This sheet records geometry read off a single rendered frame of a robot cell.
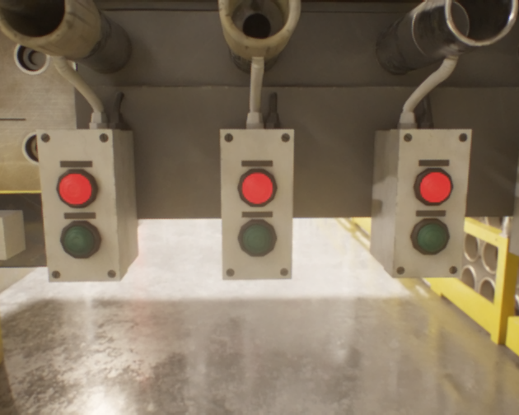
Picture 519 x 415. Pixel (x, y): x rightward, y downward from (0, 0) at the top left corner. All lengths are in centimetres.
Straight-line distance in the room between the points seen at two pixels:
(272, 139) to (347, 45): 19
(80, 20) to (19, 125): 24
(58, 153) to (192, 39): 21
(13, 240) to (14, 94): 17
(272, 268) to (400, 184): 15
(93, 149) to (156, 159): 10
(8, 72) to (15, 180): 13
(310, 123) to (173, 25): 19
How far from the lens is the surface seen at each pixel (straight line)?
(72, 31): 41
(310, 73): 57
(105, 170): 46
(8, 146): 63
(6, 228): 56
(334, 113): 54
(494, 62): 64
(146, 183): 55
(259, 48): 38
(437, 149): 48
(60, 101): 60
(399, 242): 48
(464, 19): 50
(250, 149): 44
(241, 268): 46
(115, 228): 47
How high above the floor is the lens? 77
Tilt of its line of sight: 10 degrees down
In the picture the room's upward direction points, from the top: straight up
